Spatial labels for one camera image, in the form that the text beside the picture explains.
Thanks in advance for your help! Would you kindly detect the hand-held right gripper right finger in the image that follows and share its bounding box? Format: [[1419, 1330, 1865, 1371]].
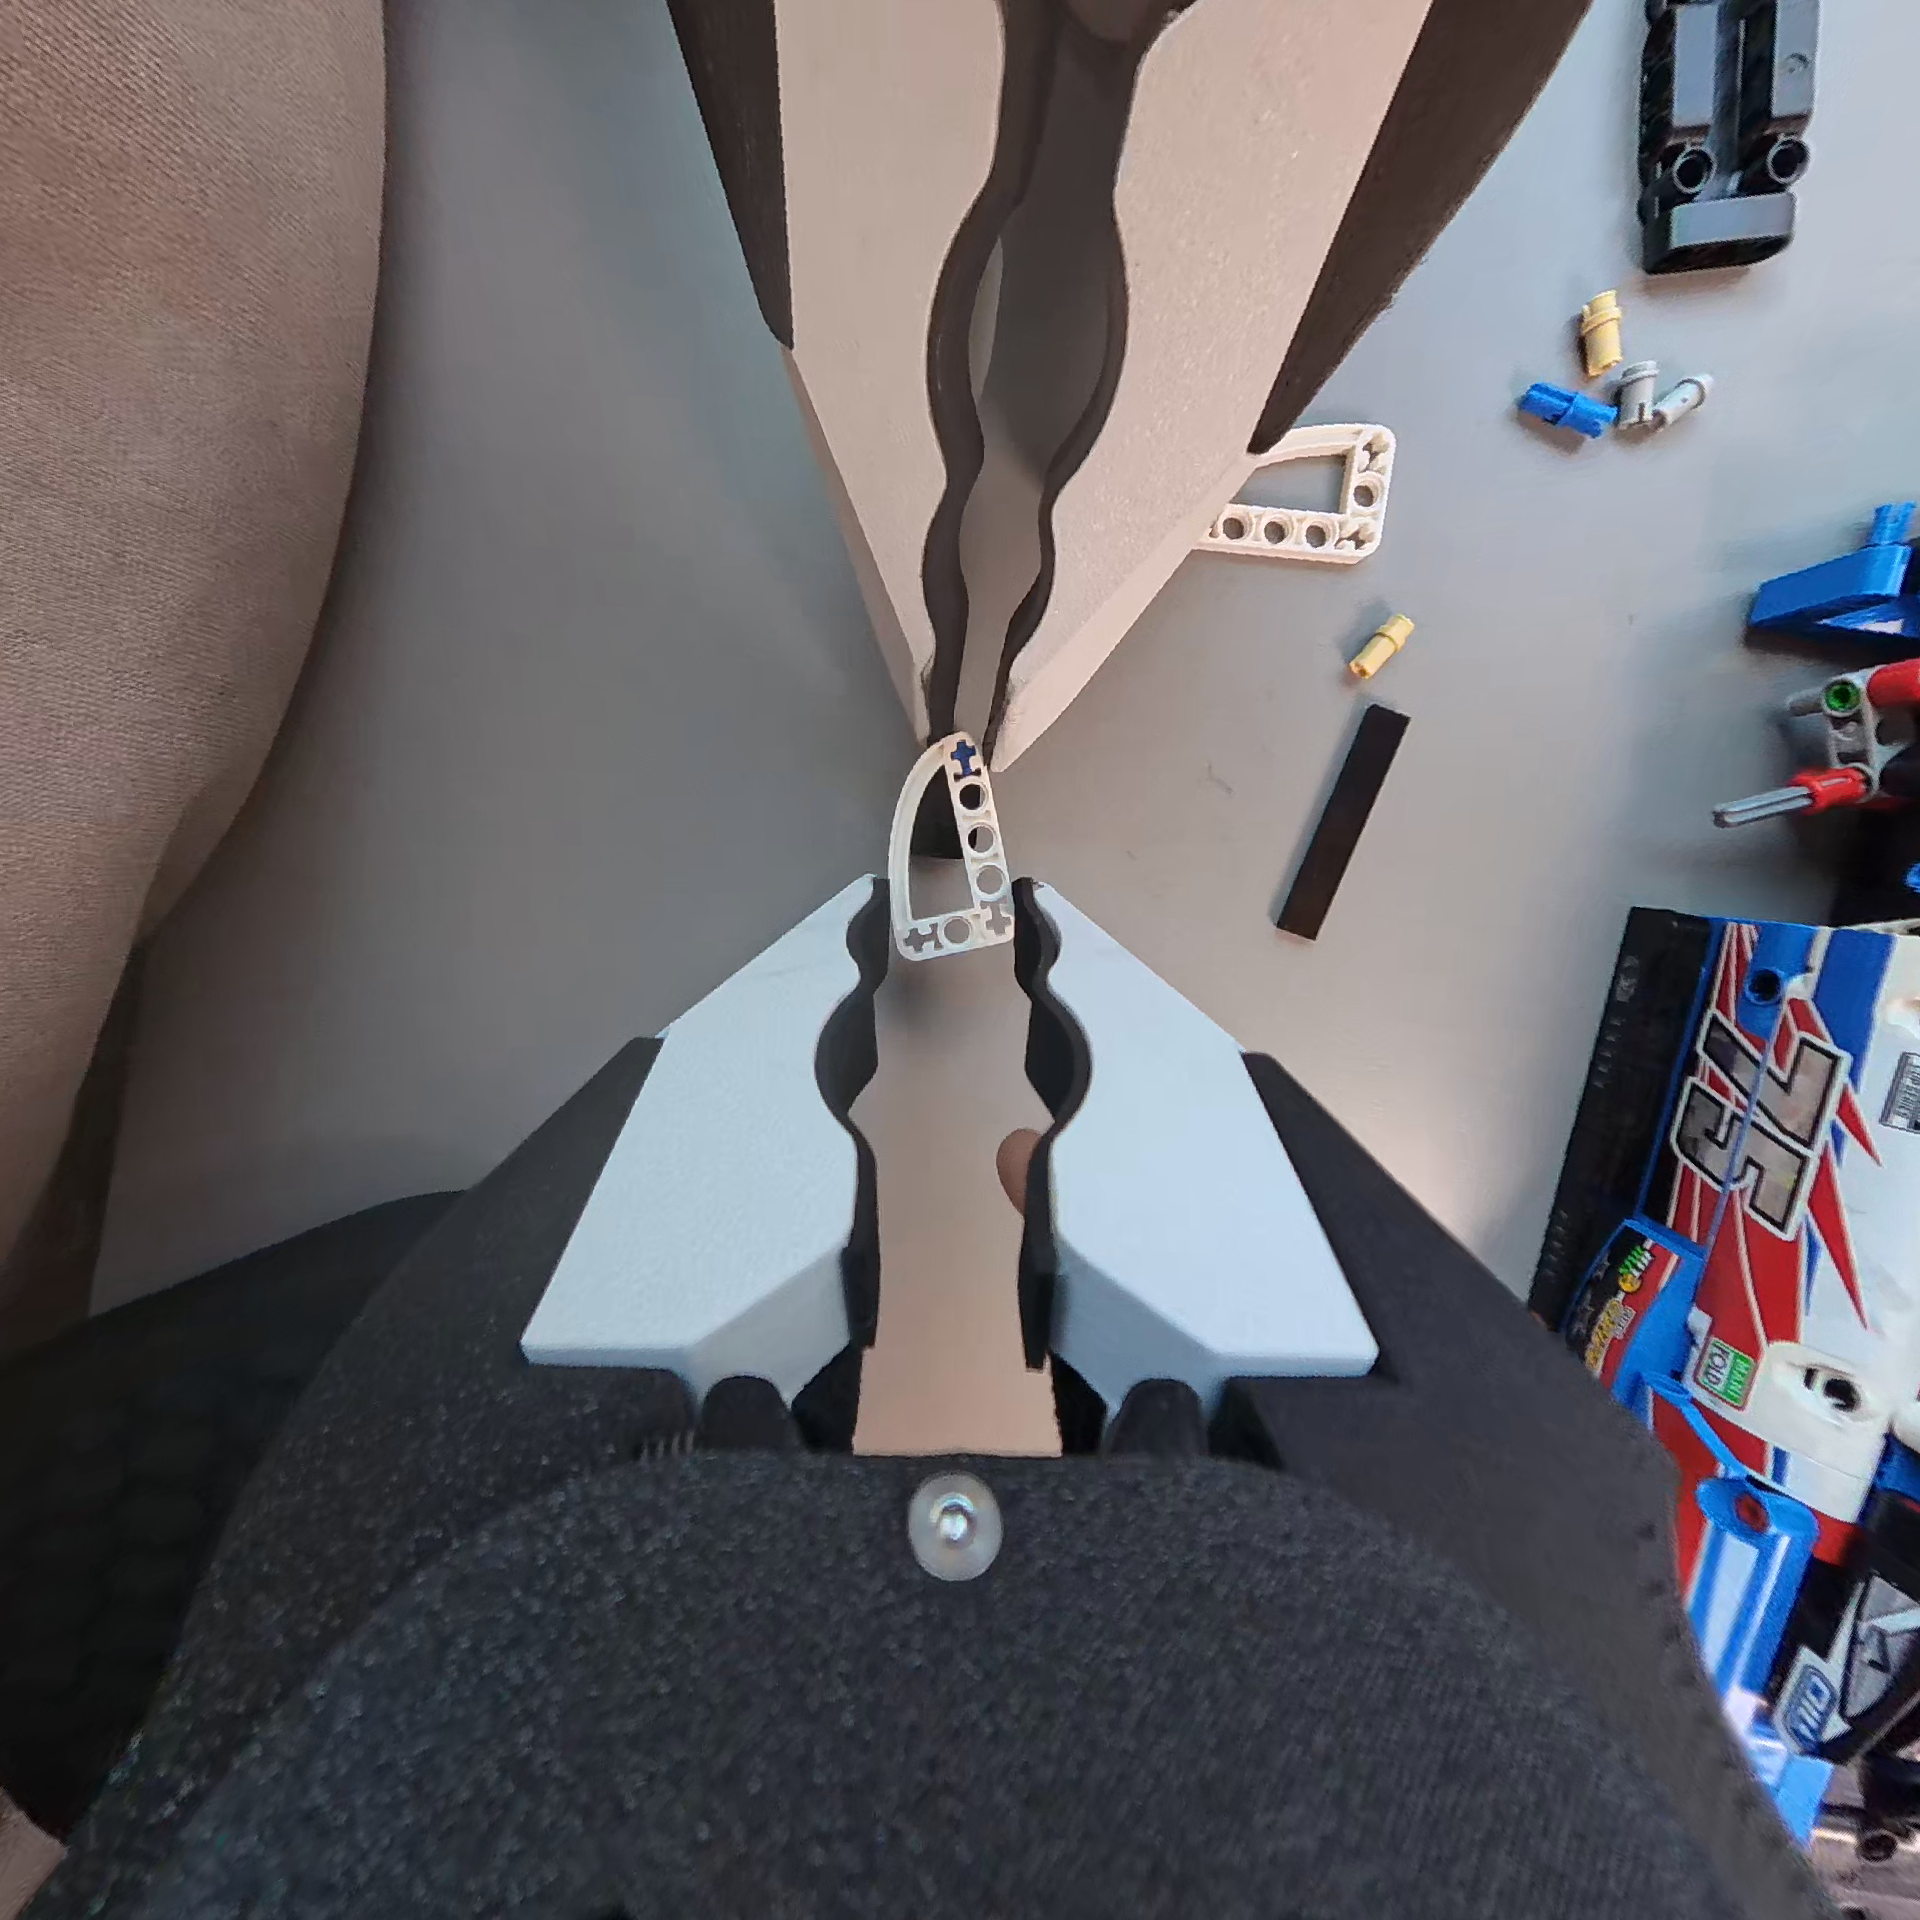
[[1016, 878, 1386, 1452]]

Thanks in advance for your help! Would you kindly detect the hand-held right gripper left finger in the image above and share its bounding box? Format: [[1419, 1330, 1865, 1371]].
[[516, 874, 891, 1452]]

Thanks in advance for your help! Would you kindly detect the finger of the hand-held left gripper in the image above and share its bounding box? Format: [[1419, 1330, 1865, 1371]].
[[991, 0, 1453, 772], [772, 0, 1040, 748]]

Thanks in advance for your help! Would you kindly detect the white rectangular frame piece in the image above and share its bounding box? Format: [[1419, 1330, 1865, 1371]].
[[1201, 425, 1399, 575]]

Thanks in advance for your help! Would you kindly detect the white curved panel piece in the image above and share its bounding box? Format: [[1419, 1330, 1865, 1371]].
[[889, 728, 1025, 965]]

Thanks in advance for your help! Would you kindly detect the black flat tile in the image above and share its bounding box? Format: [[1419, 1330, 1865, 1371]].
[[1274, 704, 1416, 945]]

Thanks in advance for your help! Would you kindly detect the toy brick race car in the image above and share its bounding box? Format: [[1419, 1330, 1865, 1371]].
[[1527, 503, 1920, 1866]]

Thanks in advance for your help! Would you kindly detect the black mesh cushion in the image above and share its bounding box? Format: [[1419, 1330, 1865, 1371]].
[[0, 1192, 470, 1849]]

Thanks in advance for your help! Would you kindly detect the person's beige sweatshirt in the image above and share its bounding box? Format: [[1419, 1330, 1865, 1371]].
[[0, 0, 391, 1330]]

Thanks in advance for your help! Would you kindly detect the dark grey frame piece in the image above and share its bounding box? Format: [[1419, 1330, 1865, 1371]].
[[1635, 0, 1824, 277]]

